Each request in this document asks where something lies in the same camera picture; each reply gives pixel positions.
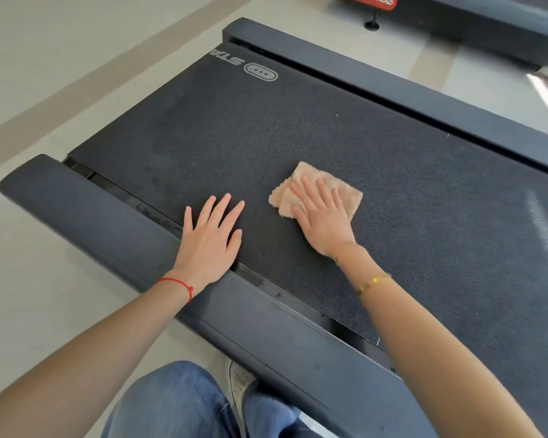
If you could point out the person's right hand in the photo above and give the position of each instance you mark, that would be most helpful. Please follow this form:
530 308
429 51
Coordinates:
326 228

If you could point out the person's left hand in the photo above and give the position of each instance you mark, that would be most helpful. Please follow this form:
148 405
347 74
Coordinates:
205 250

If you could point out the beige cleaning cloth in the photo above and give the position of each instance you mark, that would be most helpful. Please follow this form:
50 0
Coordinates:
351 198

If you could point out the black treadmill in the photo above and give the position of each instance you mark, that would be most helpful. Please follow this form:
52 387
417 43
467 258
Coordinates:
484 22
415 200

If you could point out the person's left forearm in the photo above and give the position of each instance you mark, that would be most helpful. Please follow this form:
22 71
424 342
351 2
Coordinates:
68 355

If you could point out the person's right forearm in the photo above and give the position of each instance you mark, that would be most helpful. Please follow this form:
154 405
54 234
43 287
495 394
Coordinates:
438 351

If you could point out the person's right white shoe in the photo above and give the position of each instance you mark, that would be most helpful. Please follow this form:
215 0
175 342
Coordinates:
239 383

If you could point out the person's blue jeans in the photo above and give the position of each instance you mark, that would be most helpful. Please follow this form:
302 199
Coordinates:
173 401

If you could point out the gold bangle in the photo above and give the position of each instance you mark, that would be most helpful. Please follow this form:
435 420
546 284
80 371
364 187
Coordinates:
374 281

